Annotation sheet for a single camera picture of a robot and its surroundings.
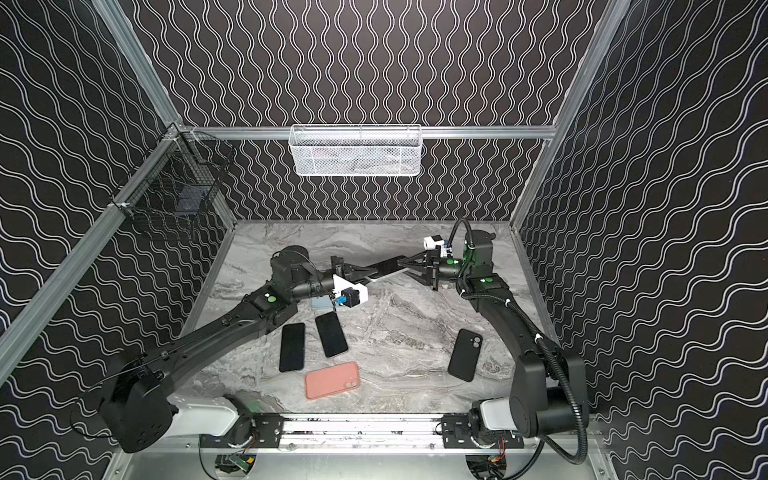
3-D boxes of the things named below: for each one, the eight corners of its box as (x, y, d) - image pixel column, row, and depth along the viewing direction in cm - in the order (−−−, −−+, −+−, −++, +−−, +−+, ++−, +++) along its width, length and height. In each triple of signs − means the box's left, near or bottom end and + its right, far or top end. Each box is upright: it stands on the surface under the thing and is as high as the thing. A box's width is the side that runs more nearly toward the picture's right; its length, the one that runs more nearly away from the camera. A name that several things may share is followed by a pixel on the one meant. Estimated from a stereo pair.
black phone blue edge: (281, 373, 86) (279, 370, 84) (283, 328, 95) (281, 325, 93) (304, 369, 86) (302, 366, 85) (304, 325, 96) (303, 322, 94)
